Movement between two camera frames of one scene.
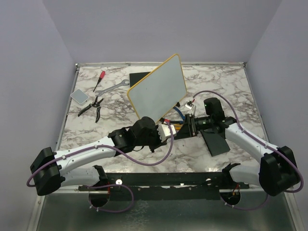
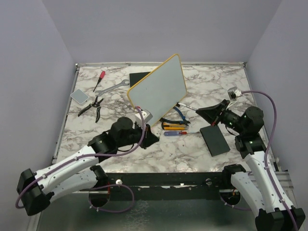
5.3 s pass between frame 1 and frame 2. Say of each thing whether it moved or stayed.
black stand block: stayed
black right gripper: moved
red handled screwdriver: stayed
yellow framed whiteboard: stayed
